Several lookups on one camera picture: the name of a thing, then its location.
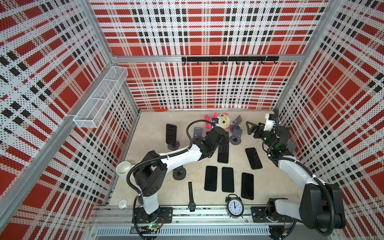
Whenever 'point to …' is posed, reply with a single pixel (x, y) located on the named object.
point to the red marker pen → (160, 110)
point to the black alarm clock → (235, 207)
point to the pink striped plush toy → (224, 121)
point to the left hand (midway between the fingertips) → (222, 134)
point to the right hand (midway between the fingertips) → (253, 123)
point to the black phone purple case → (211, 178)
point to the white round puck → (122, 203)
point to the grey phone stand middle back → (198, 132)
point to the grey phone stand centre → (237, 135)
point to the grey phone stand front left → (179, 173)
